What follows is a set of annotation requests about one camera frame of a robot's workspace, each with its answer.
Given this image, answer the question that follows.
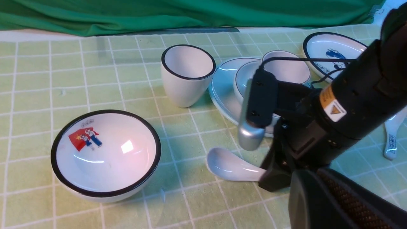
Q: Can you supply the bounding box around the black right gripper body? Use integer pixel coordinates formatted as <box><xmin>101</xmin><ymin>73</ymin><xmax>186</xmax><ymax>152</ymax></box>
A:
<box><xmin>270</xmin><ymin>81</ymin><xmax>353</xmax><ymax>169</ymax></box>

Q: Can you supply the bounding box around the black rimmed flag bowl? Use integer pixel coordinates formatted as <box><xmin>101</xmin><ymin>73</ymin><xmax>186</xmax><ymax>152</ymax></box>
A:
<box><xmin>50</xmin><ymin>110</ymin><xmax>162</xmax><ymax>203</ymax></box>

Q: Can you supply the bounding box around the green backdrop cloth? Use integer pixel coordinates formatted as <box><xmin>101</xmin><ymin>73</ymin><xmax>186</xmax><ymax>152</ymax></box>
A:
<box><xmin>0</xmin><ymin>0</ymin><xmax>385</xmax><ymax>37</ymax></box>

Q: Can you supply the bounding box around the white cup black rim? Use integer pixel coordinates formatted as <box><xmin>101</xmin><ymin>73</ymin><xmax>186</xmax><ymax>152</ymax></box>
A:
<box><xmin>161</xmin><ymin>44</ymin><xmax>216</xmax><ymax>108</ymax></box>

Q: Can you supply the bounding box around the pale blue plain cup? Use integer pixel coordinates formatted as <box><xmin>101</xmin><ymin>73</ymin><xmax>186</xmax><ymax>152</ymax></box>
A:
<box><xmin>263</xmin><ymin>60</ymin><xmax>311</xmax><ymax>84</ymax></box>

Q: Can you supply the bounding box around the pale blue plain plate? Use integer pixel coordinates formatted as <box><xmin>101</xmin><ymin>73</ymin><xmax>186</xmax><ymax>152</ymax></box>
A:
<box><xmin>208</xmin><ymin>57</ymin><xmax>260</xmax><ymax>126</ymax></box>

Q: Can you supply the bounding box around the black camera cable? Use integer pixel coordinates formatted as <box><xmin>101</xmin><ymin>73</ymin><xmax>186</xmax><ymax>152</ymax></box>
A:
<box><xmin>254</xmin><ymin>57</ymin><xmax>358</xmax><ymax>88</ymax></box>

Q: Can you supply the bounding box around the black rimmed illustrated plate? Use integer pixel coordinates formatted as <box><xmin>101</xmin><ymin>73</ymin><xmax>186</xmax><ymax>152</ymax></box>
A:
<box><xmin>301</xmin><ymin>32</ymin><xmax>367</xmax><ymax>77</ymax></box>

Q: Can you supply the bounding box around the light green checkered tablecloth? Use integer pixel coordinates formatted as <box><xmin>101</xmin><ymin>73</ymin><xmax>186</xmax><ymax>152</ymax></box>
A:
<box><xmin>0</xmin><ymin>24</ymin><xmax>407</xmax><ymax>229</ymax></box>

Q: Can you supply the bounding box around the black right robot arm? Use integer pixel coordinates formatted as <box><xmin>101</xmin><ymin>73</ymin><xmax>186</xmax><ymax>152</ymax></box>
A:
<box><xmin>244</xmin><ymin>4</ymin><xmax>406</xmax><ymax>229</ymax></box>

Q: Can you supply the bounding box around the pale blue plain spoon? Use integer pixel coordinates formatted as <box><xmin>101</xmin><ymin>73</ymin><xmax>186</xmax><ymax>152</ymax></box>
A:
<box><xmin>206</xmin><ymin>147</ymin><xmax>266</xmax><ymax>182</ymax></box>

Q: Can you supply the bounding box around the white spoon printed handle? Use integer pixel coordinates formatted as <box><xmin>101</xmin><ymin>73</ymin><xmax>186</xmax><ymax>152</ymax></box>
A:
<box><xmin>383</xmin><ymin>107</ymin><xmax>407</xmax><ymax>161</ymax></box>

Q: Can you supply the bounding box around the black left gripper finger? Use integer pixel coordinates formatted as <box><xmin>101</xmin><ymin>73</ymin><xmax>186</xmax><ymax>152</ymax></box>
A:
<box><xmin>289</xmin><ymin>168</ymin><xmax>407</xmax><ymax>229</ymax></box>

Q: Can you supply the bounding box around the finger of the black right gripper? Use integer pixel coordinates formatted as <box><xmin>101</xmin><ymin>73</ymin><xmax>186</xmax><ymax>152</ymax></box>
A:
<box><xmin>258</xmin><ymin>143</ymin><xmax>296</xmax><ymax>192</ymax></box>

